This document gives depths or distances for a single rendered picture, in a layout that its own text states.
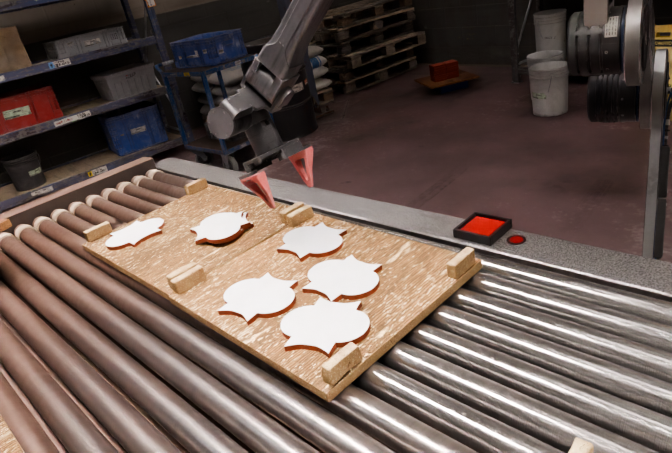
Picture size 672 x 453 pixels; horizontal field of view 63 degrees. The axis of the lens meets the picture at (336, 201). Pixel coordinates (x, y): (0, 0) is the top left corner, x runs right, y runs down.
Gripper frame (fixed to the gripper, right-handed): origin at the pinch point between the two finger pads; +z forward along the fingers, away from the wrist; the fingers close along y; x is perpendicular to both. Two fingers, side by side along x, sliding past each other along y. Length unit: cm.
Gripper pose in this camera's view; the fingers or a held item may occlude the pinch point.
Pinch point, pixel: (290, 193)
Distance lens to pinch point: 105.8
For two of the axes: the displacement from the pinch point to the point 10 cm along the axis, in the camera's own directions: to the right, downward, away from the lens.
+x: -5.7, 1.2, 8.2
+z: 4.2, 8.9, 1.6
